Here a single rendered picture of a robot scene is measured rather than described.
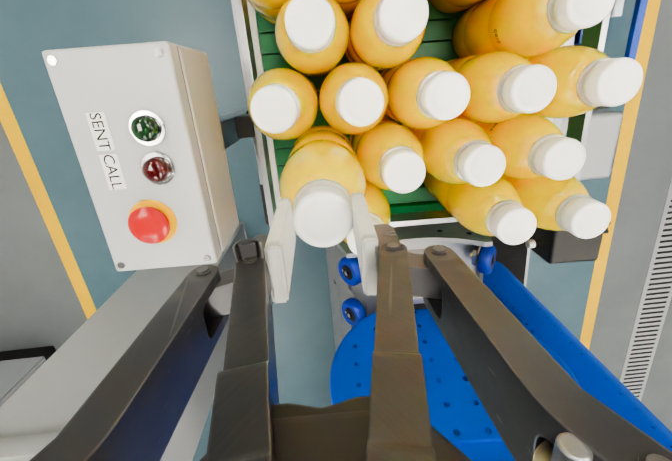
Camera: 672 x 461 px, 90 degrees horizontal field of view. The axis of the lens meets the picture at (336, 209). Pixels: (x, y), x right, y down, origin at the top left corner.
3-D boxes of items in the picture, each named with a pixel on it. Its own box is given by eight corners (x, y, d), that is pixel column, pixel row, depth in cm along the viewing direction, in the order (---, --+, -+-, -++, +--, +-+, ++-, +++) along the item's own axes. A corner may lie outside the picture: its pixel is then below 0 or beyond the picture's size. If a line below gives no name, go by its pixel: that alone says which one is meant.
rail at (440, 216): (279, 228, 48) (276, 237, 46) (278, 223, 48) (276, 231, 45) (554, 205, 49) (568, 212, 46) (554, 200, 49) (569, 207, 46)
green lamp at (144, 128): (138, 142, 29) (131, 144, 28) (131, 115, 28) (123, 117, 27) (164, 140, 29) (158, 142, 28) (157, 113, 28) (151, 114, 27)
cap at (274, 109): (273, 75, 29) (270, 74, 27) (307, 107, 30) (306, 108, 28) (245, 109, 30) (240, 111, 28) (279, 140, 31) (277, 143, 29)
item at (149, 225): (139, 241, 32) (132, 246, 31) (128, 205, 31) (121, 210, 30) (177, 237, 32) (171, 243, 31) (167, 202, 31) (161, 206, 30)
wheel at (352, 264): (357, 292, 48) (366, 286, 50) (355, 265, 47) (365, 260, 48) (336, 280, 52) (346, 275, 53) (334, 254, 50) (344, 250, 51)
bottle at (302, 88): (290, 61, 45) (270, 46, 28) (329, 98, 47) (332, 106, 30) (257, 101, 47) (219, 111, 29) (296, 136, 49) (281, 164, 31)
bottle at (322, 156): (363, 160, 41) (394, 218, 23) (317, 194, 42) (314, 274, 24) (328, 111, 38) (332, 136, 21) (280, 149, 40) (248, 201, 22)
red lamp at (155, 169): (149, 181, 30) (143, 185, 29) (142, 157, 29) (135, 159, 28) (174, 179, 30) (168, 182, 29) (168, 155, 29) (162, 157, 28)
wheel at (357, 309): (359, 334, 51) (368, 328, 52) (358, 309, 49) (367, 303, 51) (340, 320, 54) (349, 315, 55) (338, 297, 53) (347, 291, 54)
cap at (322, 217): (362, 214, 23) (365, 224, 22) (318, 245, 24) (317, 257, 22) (328, 170, 22) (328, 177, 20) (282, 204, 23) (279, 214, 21)
